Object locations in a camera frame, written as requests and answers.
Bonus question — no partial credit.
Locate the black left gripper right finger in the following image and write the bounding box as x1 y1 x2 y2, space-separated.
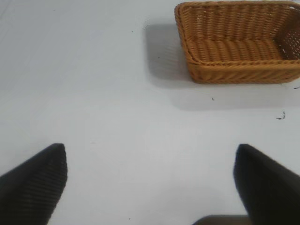
232 143 300 225

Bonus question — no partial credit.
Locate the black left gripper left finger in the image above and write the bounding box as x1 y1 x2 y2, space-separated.
0 143 68 225

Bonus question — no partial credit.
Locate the brown woven wicker basket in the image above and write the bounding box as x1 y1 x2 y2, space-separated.
174 0 300 84

